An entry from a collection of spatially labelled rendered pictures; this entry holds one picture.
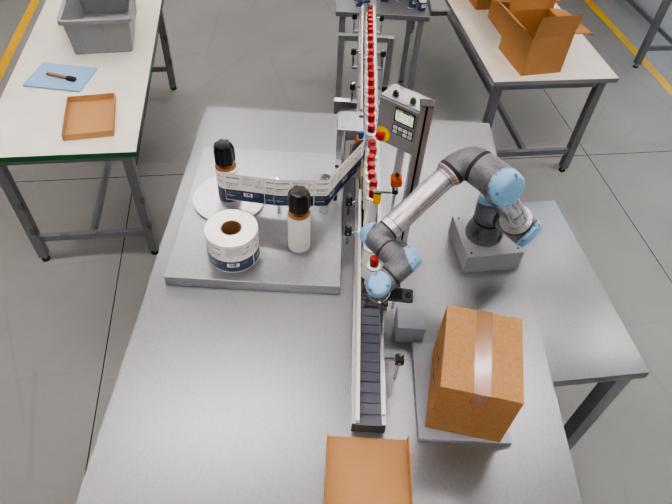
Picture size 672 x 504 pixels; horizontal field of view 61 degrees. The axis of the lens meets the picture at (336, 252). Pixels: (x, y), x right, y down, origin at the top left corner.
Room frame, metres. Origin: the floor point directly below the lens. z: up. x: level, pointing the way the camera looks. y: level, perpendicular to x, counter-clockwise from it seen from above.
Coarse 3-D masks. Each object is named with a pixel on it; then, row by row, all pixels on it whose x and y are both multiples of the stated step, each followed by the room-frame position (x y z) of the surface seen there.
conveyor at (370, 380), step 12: (372, 312) 1.23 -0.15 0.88; (360, 324) 1.17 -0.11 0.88; (372, 324) 1.17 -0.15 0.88; (360, 336) 1.12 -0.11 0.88; (372, 336) 1.12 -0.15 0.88; (360, 348) 1.07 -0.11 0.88; (372, 348) 1.07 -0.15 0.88; (360, 360) 1.02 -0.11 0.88; (372, 360) 1.03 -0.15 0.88; (360, 372) 0.98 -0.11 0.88; (372, 372) 0.98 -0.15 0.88; (360, 384) 0.93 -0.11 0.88; (372, 384) 0.93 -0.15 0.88; (360, 396) 0.89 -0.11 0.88; (372, 396) 0.89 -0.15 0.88; (360, 408) 0.84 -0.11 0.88; (372, 408) 0.85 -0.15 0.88; (360, 420) 0.80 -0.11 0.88; (372, 420) 0.81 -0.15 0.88
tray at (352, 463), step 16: (336, 448) 0.73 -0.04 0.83; (352, 448) 0.73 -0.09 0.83; (368, 448) 0.73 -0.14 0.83; (384, 448) 0.74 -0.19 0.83; (400, 448) 0.74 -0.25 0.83; (336, 464) 0.68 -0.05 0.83; (352, 464) 0.68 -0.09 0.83; (368, 464) 0.68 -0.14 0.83; (384, 464) 0.69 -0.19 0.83; (400, 464) 0.69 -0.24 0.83; (336, 480) 0.63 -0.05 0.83; (352, 480) 0.63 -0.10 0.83; (368, 480) 0.63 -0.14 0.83; (384, 480) 0.64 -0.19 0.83; (400, 480) 0.64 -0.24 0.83; (336, 496) 0.58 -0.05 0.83; (352, 496) 0.58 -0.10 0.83; (368, 496) 0.59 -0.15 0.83; (384, 496) 0.59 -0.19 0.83; (400, 496) 0.59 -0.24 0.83
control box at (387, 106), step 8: (392, 88) 1.77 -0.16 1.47; (400, 88) 1.78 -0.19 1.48; (384, 96) 1.73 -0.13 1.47; (400, 96) 1.73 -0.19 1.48; (408, 96) 1.73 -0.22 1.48; (416, 96) 1.73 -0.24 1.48; (424, 96) 1.74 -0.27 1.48; (384, 104) 1.72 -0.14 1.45; (392, 104) 1.70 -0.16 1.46; (400, 104) 1.69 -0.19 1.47; (408, 104) 1.68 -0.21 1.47; (416, 104) 1.68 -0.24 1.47; (384, 112) 1.71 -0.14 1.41; (392, 112) 1.70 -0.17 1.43; (416, 112) 1.65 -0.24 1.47; (384, 120) 1.71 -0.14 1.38; (392, 120) 1.69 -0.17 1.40; (416, 120) 1.64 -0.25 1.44; (384, 128) 1.71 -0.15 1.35; (408, 128) 1.66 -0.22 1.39; (416, 128) 1.64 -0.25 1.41; (392, 136) 1.69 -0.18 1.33; (392, 144) 1.69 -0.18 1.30; (400, 144) 1.67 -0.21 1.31; (408, 144) 1.65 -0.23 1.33; (408, 152) 1.65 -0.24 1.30
